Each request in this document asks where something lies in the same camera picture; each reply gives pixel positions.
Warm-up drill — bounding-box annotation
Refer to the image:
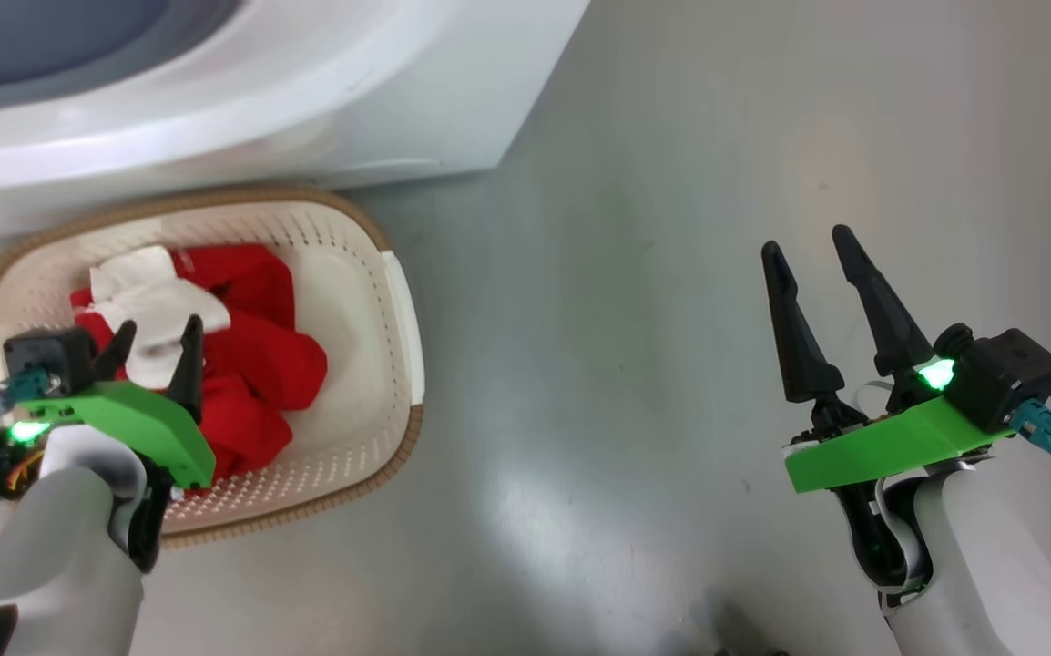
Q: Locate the white washing machine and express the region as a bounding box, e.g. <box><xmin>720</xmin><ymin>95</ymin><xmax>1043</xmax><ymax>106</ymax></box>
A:
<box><xmin>0</xmin><ymin>0</ymin><xmax>592</xmax><ymax>247</ymax></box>

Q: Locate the red and white garment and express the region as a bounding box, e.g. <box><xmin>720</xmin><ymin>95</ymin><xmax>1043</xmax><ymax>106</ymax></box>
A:
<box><xmin>70</xmin><ymin>241</ymin><xmax>329</xmax><ymax>484</ymax></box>

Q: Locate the teal left camera cable plug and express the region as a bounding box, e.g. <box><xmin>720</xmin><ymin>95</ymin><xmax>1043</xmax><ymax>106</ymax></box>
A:
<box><xmin>0</xmin><ymin>369</ymin><xmax>62</xmax><ymax>415</ymax></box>

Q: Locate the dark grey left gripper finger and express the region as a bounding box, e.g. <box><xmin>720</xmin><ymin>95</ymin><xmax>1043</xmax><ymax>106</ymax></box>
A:
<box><xmin>93</xmin><ymin>319</ymin><xmax>138</xmax><ymax>382</ymax></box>
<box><xmin>166</xmin><ymin>314</ymin><xmax>206</xmax><ymax>425</ymax></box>

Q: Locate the cream perforated laundry basket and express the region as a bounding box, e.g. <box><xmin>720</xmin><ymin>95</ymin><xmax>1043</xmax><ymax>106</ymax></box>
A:
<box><xmin>0</xmin><ymin>185</ymin><xmax>426</xmax><ymax>549</ymax></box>

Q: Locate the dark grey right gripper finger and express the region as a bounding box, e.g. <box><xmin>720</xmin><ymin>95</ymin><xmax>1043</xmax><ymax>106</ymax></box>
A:
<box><xmin>760</xmin><ymin>240</ymin><xmax>845</xmax><ymax>405</ymax></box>
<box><xmin>832</xmin><ymin>224</ymin><xmax>934</xmax><ymax>376</ymax></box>

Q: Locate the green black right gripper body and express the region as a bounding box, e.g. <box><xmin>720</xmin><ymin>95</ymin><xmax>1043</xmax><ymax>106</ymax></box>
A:
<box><xmin>785</xmin><ymin>364</ymin><xmax>1014</xmax><ymax>593</ymax></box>

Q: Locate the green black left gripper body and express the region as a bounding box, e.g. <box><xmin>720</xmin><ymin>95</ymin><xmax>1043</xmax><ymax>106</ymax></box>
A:
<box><xmin>0</xmin><ymin>381</ymin><xmax>217</xmax><ymax>575</ymax></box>

